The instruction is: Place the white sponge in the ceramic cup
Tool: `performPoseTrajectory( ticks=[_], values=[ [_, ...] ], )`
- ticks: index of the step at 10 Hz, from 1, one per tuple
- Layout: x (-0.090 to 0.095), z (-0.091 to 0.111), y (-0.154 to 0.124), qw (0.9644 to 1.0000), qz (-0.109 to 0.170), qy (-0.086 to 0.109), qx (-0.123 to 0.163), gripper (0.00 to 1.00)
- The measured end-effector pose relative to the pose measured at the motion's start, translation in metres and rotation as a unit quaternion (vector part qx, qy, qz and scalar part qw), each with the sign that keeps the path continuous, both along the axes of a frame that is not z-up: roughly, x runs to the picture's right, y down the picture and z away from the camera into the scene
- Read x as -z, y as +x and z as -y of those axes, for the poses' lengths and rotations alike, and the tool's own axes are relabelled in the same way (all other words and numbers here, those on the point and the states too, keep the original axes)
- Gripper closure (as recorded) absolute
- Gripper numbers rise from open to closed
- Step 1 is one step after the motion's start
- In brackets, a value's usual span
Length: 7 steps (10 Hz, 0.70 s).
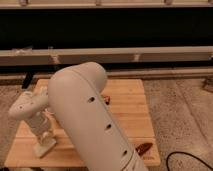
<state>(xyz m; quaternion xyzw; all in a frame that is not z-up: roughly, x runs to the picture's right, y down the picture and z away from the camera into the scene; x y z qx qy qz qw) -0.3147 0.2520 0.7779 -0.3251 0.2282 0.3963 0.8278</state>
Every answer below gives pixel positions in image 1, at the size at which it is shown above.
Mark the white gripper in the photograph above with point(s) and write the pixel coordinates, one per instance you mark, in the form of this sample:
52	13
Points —
41	127

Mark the white sponge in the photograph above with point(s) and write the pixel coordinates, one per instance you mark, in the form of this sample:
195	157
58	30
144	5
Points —
41	150

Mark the small brown item behind arm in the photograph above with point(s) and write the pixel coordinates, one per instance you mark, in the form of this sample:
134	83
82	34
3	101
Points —
106	99

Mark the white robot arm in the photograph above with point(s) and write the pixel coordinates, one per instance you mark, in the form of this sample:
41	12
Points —
74	95

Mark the wooden cutting board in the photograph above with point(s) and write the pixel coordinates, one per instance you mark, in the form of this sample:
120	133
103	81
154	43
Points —
129	107

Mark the brown object on board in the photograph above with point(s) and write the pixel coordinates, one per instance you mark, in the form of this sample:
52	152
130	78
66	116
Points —
143	148

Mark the grey metal rail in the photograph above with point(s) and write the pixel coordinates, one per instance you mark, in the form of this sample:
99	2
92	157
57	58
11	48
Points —
27	57

